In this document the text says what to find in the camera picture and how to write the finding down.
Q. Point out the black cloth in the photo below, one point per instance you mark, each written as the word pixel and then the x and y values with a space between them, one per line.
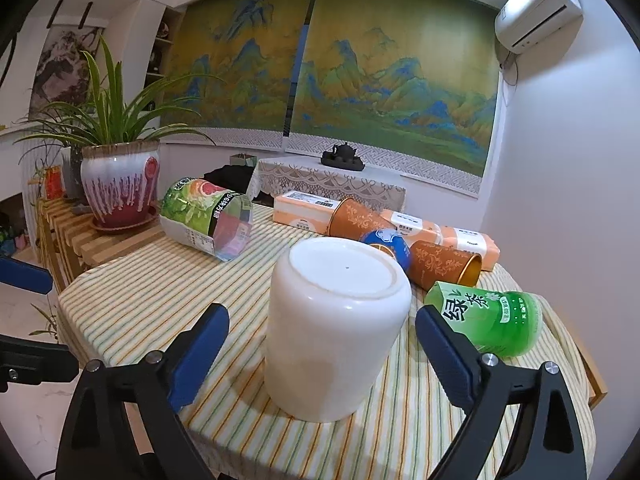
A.
pixel 227 177

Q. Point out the green box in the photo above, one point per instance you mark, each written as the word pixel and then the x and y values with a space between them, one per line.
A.
pixel 245 158

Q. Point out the red pot saucer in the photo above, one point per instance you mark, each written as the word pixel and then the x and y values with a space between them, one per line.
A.
pixel 145 221

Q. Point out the blue patterned cup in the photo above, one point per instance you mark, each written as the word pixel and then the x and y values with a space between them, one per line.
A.
pixel 390 250

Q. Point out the brown patterned cup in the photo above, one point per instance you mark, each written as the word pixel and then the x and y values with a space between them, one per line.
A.
pixel 357 220
pixel 440 262

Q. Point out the white lace tablecloth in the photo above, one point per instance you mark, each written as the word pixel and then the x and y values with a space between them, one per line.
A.
pixel 325 182

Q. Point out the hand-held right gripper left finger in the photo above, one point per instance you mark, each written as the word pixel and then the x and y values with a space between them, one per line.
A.
pixel 197 355

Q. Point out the dark teapot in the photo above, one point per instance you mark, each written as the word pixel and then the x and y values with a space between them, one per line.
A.
pixel 344 152

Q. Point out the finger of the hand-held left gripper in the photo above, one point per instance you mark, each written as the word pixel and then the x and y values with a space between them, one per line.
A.
pixel 25 275
pixel 40 362

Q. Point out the green tea bottle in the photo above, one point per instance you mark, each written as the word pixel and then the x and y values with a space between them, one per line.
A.
pixel 492 322

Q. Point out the orange tissue pack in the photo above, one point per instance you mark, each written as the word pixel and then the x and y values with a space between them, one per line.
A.
pixel 472 245
pixel 410 225
pixel 300 212

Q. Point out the grey flower pot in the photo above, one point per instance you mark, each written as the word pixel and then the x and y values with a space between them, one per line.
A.
pixel 72 175

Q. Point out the white cup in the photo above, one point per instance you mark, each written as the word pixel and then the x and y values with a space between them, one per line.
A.
pixel 335 330

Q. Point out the white air conditioner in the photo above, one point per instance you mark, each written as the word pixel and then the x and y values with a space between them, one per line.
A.
pixel 535 7

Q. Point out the dark tea tray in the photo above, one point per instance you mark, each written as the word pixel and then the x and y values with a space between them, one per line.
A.
pixel 345 165

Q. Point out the glazed red white flower pot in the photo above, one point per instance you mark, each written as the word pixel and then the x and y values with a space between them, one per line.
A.
pixel 117 185

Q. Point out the slatted wooden bench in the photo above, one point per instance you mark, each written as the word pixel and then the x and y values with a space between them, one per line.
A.
pixel 60 230

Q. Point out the green spider plant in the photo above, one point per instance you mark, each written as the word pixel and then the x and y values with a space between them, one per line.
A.
pixel 107 120

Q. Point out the landscape painting roller blind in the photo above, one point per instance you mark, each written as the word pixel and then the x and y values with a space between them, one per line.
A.
pixel 400 85
pixel 240 70

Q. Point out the red tag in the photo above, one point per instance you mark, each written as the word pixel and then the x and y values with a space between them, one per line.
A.
pixel 53 183

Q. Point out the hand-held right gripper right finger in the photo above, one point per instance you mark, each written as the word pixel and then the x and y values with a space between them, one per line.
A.
pixel 445 355

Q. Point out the white wall shelf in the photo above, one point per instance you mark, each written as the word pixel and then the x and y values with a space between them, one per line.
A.
pixel 162 50

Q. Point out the striped tablecloth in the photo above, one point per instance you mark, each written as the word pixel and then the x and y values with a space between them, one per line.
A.
pixel 165 280

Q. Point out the hanging scroll painting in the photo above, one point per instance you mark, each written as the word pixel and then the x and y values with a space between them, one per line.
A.
pixel 60 70

